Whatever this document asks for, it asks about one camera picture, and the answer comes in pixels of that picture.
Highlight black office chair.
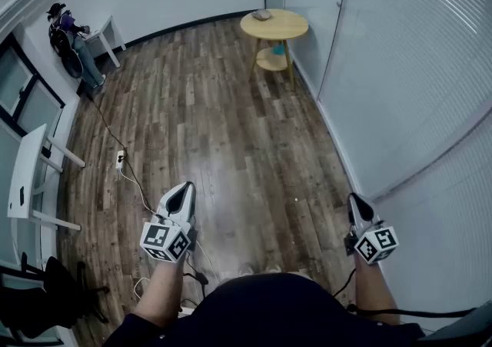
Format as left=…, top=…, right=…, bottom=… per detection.
left=0, top=252, right=111, bottom=341

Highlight small white desk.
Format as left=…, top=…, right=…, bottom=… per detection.
left=84, top=15, right=127, bottom=68

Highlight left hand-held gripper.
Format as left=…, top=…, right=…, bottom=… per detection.
left=140, top=182, right=198, bottom=264

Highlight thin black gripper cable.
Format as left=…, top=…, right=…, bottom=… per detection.
left=180, top=249, right=211, bottom=310

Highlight person's right forearm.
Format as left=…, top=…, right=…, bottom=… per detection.
left=353, top=259, right=401, bottom=325

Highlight white desk with slim legs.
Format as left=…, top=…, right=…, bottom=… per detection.
left=6, top=123, right=86, bottom=232

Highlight thick black gripper cable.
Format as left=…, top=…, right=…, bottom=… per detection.
left=332, top=268, right=481, bottom=319

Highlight person's dark shirt torso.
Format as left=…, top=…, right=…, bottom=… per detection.
left=103, top=272, right=426, bottom=347

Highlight thin black floor cable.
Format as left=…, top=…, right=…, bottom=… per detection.
left=86, top=91, right=155, bottom=212

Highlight black window frame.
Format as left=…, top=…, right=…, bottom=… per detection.
left=0, top=33, right=66, bottom=138

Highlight white floor cable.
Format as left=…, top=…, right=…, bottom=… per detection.
left=119, top=167, right=155, bottom=215

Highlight grey shoulder bag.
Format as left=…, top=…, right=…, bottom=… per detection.
left=417, top=301, right=492, bottom=347

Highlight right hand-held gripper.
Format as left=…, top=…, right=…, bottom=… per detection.
left=344, top=192, right=400, bottom=265

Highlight round wooden side table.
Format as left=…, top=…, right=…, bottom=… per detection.
left=240, top=8, right=309, bottom=91

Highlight person's left forearm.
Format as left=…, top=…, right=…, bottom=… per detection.
left=132, top=256, right=189, bottom=329

